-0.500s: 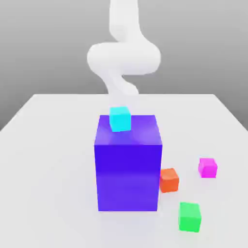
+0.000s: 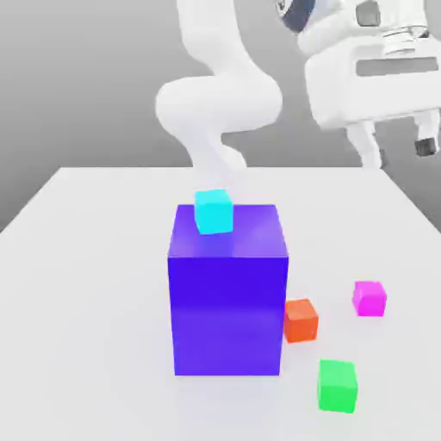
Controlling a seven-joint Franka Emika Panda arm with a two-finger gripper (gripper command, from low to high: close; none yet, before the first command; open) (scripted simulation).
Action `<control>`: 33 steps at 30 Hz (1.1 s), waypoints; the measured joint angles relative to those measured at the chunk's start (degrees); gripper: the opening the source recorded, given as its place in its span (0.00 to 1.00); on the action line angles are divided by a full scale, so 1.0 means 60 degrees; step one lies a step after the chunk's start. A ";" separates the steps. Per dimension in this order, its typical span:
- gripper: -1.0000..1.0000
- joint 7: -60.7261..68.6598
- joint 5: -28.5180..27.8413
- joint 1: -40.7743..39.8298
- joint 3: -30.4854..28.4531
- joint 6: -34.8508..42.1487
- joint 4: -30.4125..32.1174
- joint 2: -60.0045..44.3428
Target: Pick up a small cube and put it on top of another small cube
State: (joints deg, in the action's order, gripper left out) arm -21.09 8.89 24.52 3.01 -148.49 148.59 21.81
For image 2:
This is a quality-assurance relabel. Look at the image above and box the small orange cube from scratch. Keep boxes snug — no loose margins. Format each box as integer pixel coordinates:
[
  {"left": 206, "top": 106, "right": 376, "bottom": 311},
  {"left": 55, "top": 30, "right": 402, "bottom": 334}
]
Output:
[{"left": 283, "top": 298, "right": 320, "bottom": 345}]

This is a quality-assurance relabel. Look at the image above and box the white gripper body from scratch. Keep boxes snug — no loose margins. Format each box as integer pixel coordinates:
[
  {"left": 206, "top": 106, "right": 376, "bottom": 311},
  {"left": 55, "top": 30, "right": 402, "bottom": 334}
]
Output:
[{"left": 304, "top": 34, "right": 441, "bottom": 133}]

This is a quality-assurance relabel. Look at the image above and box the large purple box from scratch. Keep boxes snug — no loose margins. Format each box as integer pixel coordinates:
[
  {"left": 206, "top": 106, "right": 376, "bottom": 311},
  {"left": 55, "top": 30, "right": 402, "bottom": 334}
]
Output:
[{"left": 167, "top": 203, "right": 289, "bottom": 377}]

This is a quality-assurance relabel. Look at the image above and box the small green cube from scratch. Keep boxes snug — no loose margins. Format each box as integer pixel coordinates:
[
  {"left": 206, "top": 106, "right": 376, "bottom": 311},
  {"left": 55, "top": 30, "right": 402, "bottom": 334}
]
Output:
[{"left": 316, "top": 358, "right": 359, "bottom": 414}]

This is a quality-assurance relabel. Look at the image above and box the small cyan cube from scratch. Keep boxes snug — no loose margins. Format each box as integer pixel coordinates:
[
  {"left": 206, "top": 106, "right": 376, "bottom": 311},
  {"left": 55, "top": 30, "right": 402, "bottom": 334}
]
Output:
[{"left": 194, "top": 188, "right": 234, "bottom": 236}]

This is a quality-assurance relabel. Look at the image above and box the small magenta cube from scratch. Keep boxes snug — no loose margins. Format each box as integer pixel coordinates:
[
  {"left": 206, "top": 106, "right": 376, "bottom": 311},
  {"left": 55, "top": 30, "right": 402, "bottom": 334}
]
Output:
[{"left": 351, "top": 280, "right": 388, "bottom": 318}]

